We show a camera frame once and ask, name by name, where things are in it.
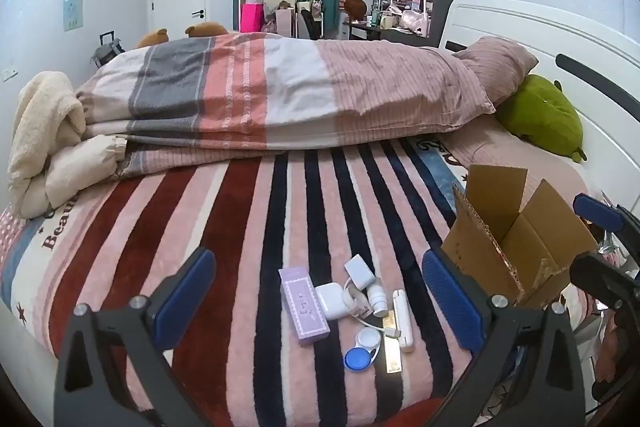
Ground pale pink bag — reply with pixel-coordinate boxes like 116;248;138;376
275;7;297;36

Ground brown cardboard box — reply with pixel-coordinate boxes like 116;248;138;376
440;164;599;308

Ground striped plush blanket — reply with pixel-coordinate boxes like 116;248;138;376
0;134;501;427

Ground white earbuds case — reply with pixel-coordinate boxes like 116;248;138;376
314;283;348;321

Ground grey suitcase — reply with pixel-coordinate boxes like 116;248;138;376
90;32;125;68

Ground pink grey striped quilt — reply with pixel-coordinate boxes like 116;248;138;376
75;32;496;180

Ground brown teddy bear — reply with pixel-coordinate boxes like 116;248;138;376
184;22;228;38
136;28;170;49

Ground white bed headboard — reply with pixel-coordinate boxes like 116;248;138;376
438;0;640;208

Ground pale blue wall poster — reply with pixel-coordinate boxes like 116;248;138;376
63;0;84;29

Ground cream fleece blanket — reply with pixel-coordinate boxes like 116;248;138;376
7;71;128;219

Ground bright pink bag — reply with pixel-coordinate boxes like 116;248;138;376
240;3;265;34

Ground gold bar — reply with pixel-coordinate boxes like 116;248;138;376
382;314;403;374

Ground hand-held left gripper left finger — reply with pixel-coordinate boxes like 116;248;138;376
54;248;217;427

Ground green plush toy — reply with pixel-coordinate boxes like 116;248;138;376
495;74;587;164

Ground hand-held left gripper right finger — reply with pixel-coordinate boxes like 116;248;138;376
421;248;583;427

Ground blue white contact lens case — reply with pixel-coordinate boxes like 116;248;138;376
344;328;382;373

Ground pink striped pillow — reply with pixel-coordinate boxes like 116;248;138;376
452;36;540;108

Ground purple rectangular box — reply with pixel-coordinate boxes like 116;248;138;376
278;267;331;347

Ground small white bottle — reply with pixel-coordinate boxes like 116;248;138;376
366;283;390;317

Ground white adapter with cable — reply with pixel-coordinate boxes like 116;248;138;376
341;255;402;339

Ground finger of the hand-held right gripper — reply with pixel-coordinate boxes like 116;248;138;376
570;254;640;309
573;193;640;249

